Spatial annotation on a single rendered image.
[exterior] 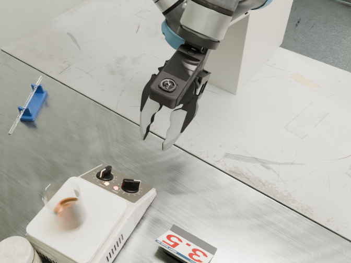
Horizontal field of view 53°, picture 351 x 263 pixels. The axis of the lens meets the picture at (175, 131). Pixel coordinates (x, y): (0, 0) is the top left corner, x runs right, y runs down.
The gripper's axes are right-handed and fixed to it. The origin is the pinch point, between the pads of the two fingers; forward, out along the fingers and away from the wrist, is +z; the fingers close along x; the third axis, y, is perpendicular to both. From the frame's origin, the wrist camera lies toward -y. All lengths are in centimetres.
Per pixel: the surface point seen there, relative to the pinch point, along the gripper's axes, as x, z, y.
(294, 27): -9, -18, 247
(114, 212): -1.2, 9.0, -11.4
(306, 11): -11, -32, 272
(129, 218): -3.3, 10.5, -9.0
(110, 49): 31.2, -0.4, 36.6
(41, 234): 6.4, 14.1, -18.1
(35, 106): 33.1, 12.6, 11.1
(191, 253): -15.1, 11.4, -7.8
